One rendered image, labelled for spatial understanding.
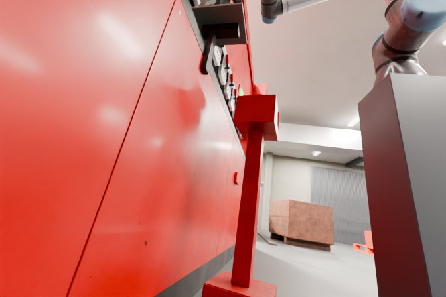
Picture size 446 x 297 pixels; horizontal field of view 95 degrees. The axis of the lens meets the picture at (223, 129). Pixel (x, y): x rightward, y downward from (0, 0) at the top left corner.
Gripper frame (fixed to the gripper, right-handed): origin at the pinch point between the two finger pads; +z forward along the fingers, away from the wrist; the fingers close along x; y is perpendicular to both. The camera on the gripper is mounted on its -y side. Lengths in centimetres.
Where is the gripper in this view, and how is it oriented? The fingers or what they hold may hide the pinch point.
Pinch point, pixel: (203, 15)
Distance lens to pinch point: 96.4
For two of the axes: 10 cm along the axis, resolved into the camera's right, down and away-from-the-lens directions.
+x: -2.0, -4.0, -8.9
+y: -6.4, -6.4, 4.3
